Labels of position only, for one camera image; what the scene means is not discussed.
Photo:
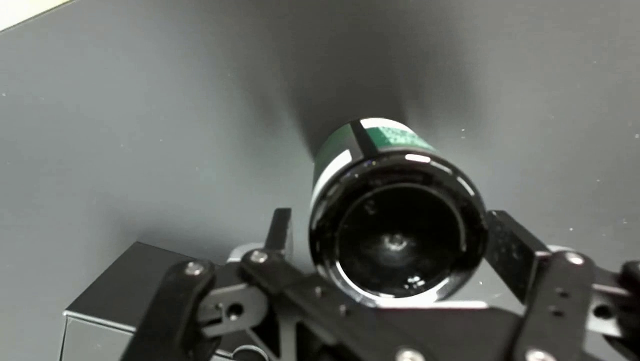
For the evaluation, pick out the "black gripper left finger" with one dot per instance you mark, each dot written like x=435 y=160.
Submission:
x=267 y=301

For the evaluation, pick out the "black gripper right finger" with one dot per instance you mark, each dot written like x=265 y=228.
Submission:
x=552 y=292

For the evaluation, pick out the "green label bottle black cap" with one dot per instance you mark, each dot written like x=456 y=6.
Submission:
x=393 y=221

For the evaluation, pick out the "small black cardboard box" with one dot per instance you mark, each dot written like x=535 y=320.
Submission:
x=112 y=301

